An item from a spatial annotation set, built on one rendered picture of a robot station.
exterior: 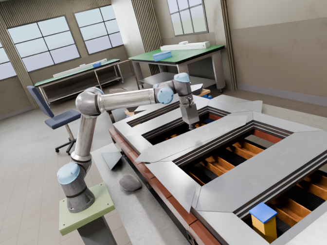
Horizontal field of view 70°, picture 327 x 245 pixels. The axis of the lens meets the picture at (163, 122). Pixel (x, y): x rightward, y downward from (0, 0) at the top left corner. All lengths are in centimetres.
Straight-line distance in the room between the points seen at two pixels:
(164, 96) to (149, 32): 610
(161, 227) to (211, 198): 31
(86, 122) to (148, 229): 63
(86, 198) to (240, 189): 82
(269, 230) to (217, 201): 19
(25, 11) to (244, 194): 845
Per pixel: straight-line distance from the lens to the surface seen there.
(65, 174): 131
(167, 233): 112
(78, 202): 137
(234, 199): 92
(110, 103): 111
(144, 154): 132
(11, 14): 887
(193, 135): 137
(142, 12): 711
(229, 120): 148
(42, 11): 882
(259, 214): 84
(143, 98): 109
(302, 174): 109
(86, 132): 134
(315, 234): 60
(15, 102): 896
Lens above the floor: 150
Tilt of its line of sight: 23 degrees down
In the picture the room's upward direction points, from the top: 15 degrees counter-clockwise
